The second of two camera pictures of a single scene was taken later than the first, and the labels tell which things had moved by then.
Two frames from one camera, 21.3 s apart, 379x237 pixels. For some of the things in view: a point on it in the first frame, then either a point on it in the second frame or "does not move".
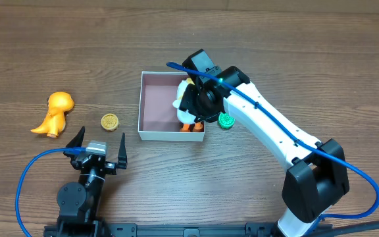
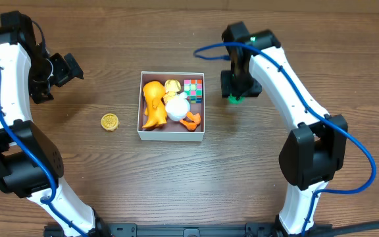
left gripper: x=97 y=164 to x=63 y=69
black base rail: x=102 y=229 does not move
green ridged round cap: x=225 y=121 to x=233 y=100
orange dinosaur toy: x=58 y=103 to x=156 y=110
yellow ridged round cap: x=109 y=122 does not move
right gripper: x=187 y=99 to x=241 y=89
